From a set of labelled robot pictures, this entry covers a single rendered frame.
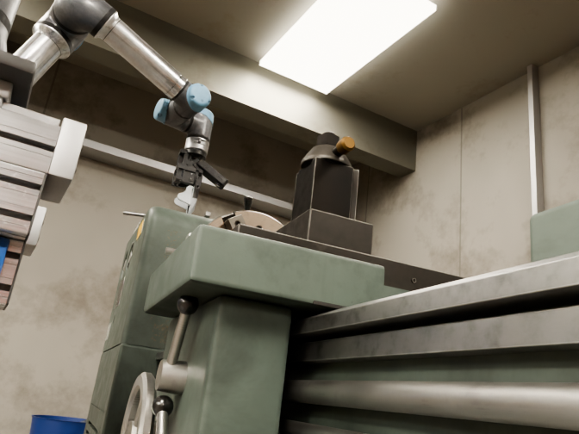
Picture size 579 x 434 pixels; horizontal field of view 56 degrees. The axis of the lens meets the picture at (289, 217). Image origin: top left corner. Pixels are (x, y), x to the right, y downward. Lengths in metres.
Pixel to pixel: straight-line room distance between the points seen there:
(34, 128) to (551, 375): 0.71
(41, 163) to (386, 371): 0.55
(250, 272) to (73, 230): 3.96
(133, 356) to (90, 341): 2.95
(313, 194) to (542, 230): 0.43
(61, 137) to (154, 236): 0.71
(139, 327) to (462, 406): 1.17
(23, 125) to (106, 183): 3.79
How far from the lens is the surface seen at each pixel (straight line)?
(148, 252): 1.49
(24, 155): 0.83
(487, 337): 0.37
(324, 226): 0.74
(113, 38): 1.63
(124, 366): 1.45
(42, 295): 4.37
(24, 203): 0.81
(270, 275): 0.55
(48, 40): 1.69
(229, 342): 0.56
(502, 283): 0.34
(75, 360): 4.37
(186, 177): 1.72
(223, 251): 0.54
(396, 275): 0.76
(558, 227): 0.42
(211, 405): 0.56
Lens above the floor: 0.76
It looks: 19 degrees up
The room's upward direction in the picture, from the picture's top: 7 degrees clockwise
